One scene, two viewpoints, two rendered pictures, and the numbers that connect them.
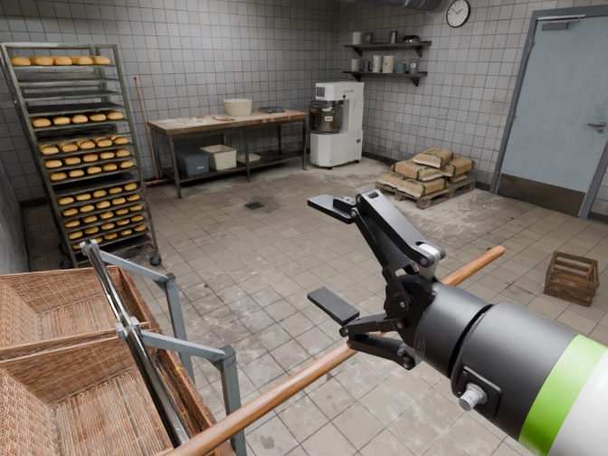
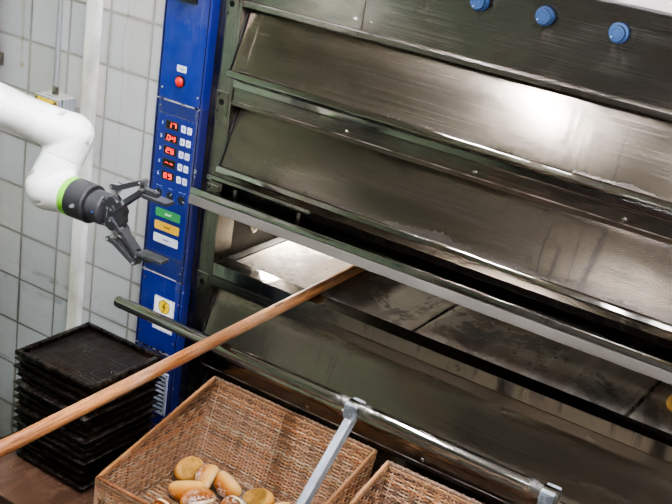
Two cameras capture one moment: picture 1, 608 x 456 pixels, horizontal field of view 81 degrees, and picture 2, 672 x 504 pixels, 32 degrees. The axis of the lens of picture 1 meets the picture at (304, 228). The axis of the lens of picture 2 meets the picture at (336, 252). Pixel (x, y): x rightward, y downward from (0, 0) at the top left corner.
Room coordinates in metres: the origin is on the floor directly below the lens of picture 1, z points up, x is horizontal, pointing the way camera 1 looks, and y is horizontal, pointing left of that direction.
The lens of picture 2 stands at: (2.72, -0.57, 2.42)
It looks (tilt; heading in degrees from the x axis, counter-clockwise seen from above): 21 degrees down; 158
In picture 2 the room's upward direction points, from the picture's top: 9 degrees clockwise
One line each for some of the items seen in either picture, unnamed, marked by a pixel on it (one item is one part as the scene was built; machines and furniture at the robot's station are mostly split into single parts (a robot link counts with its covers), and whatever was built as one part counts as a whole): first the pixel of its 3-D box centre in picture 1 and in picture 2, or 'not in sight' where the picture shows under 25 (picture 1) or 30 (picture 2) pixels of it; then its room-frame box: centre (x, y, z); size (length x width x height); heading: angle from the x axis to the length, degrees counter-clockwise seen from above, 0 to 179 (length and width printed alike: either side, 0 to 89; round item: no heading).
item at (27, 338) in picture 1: (75, 312); not in sight; (1.21, 0.98, 0.72); 0.56 x 0.49 x 0.28; 36
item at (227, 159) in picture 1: (218, 156); not in sight; (5.19, 1.26, 0.35); 0.50 x 0.36 x 0.24; 39
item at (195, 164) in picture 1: (191, 161); not in sight; (4.94, 1.59, 0.35); 0.50 x 0.36 x 0.24; 38
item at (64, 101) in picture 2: not in sight; (53, 111); (-0.61, -0.14, 1.46); 0.10 x 0.07 x 0.10; 38
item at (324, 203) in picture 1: (336, 207); (158, 199); (0.37, -0.04, 1.55); 0.07 x 0.03 x 0.01; 38
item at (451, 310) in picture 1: (429, 316); (110, 210); (0.27, -0.12, 1.49); 0.09 x 0.07 x 0.08; 38
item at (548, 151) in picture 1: (559, 117); not in sight; (4.19, -2.91, 1.08); 1.14 x 0.09 x 2.16; 38
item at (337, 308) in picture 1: (332, 304); (152, 257); (0.37, -0.04, 1.42); 0.07 x 0.03 x 0.01; 38
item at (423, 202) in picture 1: (425, 185); not in sight; (4.69, -1.69, 0.07); 1.20 x 0.80 x 0.14; 128
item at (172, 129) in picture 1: (234, 147); not in sight; (5.36, 1.04, 0.45); 2.20 x 0.80 x 0.90; 128
